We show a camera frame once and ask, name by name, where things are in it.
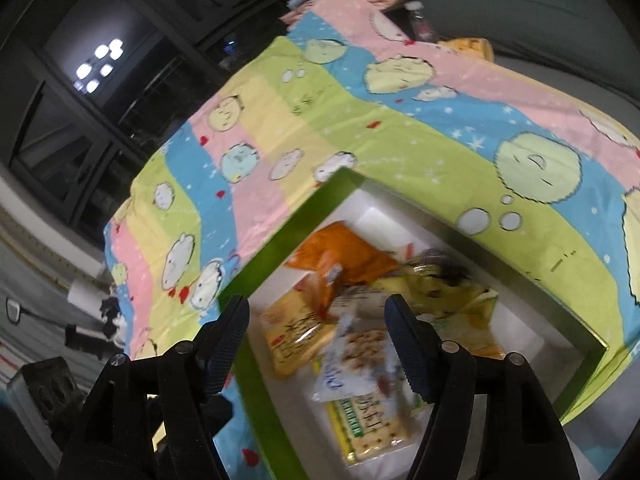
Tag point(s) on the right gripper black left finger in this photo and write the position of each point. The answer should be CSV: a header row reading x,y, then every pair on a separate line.
x,y
218,341

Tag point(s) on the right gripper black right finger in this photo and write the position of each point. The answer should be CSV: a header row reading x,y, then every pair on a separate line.
x,y
437,370

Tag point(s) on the yellow green snack packet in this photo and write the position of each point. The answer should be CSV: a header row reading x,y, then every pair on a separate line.
x,y
461,313

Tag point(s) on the tan paper snack packet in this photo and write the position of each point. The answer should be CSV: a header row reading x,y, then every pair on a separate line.
x,y
294,318

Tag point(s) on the blue white snack packet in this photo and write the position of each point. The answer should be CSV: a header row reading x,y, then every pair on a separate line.
x,y
359,360

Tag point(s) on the soda cracker packet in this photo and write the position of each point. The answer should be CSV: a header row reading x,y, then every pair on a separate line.
x,y
369,426

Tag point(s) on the orange snack packet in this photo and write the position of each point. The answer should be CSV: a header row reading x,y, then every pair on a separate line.
x,y
337,255

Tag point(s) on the green white storage box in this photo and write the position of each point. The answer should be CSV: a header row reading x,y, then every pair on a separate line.
x,y
491,419

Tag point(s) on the gold wrapped snack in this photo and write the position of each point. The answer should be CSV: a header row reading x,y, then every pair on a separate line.
x,y
438,265

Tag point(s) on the colourful cartoon bedsheet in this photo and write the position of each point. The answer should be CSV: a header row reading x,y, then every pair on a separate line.
x,y
547,182

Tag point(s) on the yellow bag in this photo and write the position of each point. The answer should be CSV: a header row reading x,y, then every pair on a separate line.
x,y
471,47

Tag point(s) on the clear plastic bottle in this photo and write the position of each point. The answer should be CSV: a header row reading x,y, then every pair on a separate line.
x,y
421,27

